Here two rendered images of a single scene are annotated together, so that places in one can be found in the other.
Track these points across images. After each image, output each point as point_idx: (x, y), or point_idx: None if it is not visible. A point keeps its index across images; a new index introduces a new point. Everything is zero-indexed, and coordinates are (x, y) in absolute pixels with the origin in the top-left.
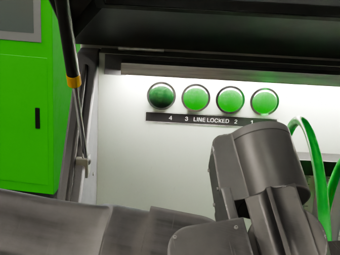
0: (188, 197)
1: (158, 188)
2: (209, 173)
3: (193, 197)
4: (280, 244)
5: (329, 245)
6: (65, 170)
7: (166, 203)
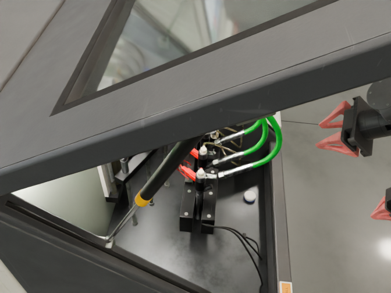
0: (72, 192)
1: (62, 210)
2: (387, 121)
3: (73, 188)
4: None
5: (358, 105)
6: (114, 261)
7: (67, 211)
